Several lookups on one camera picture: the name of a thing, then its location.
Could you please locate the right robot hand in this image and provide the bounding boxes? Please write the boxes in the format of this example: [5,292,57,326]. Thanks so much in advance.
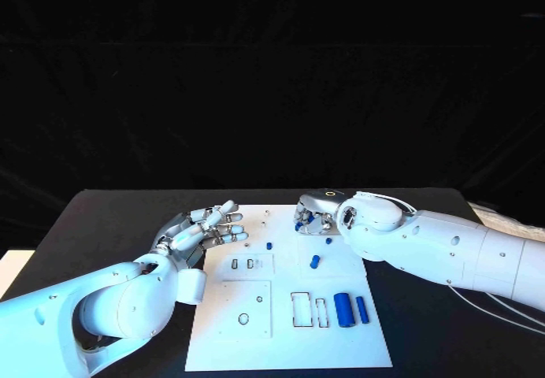
[294,187,356,236]

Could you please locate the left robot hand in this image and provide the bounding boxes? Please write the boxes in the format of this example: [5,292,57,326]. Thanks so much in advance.
[150,199,249,271]

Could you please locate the medium blue cylinder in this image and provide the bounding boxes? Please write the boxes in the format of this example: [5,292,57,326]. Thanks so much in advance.
[294,214,317,232]

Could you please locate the white task board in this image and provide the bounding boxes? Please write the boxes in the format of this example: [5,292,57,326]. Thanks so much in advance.
[184,204,393,372]

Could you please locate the thick blue cylinder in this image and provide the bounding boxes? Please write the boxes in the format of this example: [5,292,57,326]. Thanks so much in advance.
[333,292,357,328]

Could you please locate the thin blue cylinder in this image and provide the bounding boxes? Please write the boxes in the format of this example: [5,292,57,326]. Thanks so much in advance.
[354,295,372,325]

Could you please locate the white cable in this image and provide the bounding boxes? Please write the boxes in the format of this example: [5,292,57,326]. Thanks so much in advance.
[484,291,545,322]
[356,191,421,215]
[445,282,545,335]

